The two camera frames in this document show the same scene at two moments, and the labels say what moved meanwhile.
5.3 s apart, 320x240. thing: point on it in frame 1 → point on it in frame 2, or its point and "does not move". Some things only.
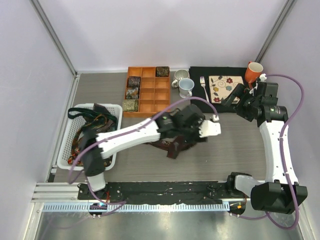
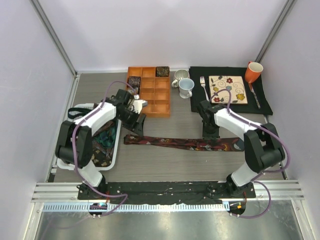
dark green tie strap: x=86 y=112 does not move
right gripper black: x=236 y=92 → x=213 y=137
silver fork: x=203 y=84 does not move
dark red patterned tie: x=174 y=145 → x=227 y=144
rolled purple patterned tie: x=134 y=82 does not move
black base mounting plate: x=206 y=191 does not move
